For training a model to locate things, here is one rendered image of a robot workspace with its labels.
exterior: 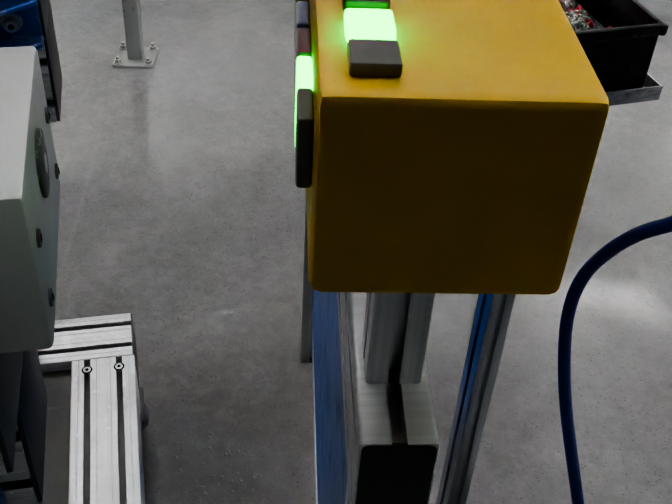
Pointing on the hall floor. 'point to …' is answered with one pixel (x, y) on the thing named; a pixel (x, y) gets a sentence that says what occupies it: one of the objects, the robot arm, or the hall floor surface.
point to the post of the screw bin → (475, 395)
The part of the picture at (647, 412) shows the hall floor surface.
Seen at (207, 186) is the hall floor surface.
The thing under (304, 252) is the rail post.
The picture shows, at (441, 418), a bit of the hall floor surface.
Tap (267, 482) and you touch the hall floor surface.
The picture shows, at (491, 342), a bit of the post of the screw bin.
